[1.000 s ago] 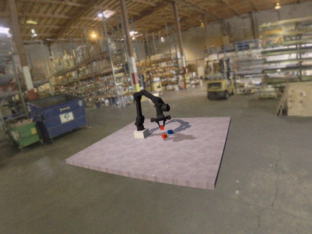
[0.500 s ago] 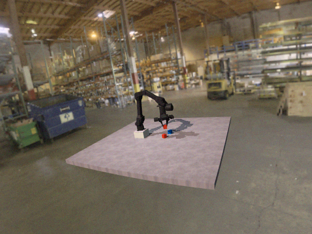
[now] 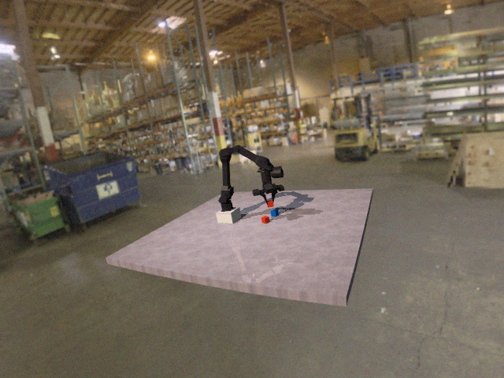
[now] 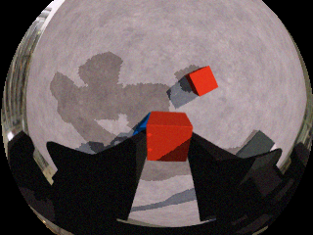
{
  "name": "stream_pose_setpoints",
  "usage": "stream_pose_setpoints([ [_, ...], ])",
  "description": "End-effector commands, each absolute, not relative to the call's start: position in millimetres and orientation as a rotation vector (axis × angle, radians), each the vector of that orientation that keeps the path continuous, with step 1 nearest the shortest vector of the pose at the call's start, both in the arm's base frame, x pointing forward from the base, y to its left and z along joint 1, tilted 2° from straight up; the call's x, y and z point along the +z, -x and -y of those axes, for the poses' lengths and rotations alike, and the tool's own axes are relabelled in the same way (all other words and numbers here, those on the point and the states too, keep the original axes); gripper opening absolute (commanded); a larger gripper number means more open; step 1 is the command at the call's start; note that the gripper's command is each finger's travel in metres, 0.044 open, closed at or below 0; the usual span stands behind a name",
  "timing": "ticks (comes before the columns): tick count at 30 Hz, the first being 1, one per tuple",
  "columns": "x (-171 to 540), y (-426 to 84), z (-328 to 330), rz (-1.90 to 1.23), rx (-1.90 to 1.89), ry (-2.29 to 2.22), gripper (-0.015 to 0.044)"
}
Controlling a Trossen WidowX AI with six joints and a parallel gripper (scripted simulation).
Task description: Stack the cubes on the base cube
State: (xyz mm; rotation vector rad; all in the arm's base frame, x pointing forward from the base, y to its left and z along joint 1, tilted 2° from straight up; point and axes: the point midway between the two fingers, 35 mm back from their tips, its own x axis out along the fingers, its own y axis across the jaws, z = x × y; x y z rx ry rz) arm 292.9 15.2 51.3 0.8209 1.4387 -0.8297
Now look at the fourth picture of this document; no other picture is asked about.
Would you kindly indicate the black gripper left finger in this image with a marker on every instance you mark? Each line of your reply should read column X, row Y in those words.
column 114, row 172

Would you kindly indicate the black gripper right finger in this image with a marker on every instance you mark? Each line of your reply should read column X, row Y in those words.
column 219, row 175

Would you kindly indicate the red cube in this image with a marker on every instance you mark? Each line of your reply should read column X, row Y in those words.
column 167, row 137
column 201, row 80

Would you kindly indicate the blue cube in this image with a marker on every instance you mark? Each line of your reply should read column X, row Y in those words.
column 141, row 125

